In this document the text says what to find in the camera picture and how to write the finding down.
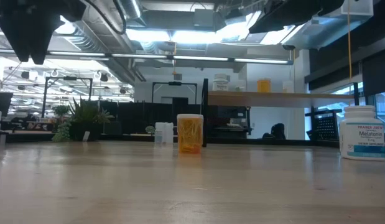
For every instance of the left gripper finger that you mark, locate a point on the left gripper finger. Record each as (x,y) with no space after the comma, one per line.
(43,37)
(19,37)

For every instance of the clear bottle with grey label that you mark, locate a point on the clear bottle with grey label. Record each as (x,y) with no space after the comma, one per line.
(158,137)

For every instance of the orange pill bottle white cap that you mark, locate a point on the orange pill bottle white cap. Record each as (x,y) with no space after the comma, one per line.
(263,86)
(190,133)

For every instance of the white bottle with printed label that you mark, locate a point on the white bottle with printed label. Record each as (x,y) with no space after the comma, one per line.
(220,84)

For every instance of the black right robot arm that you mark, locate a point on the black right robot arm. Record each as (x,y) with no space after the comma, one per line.
(288,15)

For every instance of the wooden shelf board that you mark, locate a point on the wooden shelf board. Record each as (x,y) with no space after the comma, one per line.
(273,99)

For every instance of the long ceiling light strip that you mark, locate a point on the long ceiling light strip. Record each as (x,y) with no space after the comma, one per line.
(77,53)

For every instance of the black monitor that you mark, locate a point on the black monitor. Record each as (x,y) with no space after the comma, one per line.
(2,104)

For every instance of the potted succulent plant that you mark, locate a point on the potted succulent plant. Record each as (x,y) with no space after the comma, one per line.
(83,121)

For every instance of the wooden background desk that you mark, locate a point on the wooden background desk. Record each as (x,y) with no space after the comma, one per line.
(30,132)

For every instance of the grey table leg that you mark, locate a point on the grey table leg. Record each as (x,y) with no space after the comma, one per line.
(2,140)

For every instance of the small potted plant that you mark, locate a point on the small potted plant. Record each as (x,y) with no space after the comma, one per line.
(150,129)

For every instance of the black background workstation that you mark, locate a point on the black background workstation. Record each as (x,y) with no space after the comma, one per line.
(229,130)

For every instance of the black chair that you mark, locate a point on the black chair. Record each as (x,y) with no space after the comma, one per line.
(277,130)

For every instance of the black perforated panel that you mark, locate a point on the black perforated panel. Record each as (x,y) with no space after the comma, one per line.
(326,126)

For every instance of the white ceiling air unit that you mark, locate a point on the white ceiling air unit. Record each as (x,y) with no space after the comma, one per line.
(357,7)

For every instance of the white Melatonin bottle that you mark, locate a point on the white Melatonin bottle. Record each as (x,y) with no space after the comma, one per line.
(362,140)

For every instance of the silver spiral air duct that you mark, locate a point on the silver spiral air duct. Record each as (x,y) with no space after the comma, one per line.
(86,40)

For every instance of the black workstation frame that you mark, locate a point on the black workstation frame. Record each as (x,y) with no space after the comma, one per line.
(175,83)
(67,78)

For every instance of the black partition wall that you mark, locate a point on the black partition wall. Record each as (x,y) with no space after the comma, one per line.
(133,118)

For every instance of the black shelf post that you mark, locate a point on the black shelf post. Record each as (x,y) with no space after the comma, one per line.
(204,118)
(356,93)

